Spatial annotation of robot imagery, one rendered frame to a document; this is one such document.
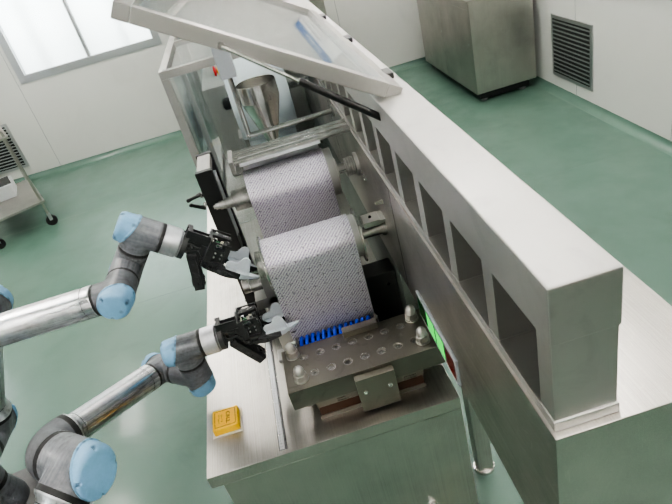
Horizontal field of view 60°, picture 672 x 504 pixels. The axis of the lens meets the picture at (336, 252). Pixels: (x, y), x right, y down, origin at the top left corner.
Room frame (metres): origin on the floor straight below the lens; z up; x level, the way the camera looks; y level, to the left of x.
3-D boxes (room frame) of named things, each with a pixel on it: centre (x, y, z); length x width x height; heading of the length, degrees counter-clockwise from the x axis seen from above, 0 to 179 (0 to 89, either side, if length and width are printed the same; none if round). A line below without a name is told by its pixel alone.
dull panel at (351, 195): (2.40, -0.12, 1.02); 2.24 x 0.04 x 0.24; 3
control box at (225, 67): (1.86, 0.18, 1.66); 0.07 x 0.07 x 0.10; 2
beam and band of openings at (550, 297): (1.98, -0.16, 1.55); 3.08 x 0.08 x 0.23; 3
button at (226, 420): (1.14, 0.41, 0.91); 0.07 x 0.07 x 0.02; 3
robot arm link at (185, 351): (1.24, 0.46, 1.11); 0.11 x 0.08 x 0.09; 93
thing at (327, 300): (1.26, 0.06, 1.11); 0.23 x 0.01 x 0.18; 93
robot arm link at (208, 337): (1.24, 0.38, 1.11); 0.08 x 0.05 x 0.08; 3
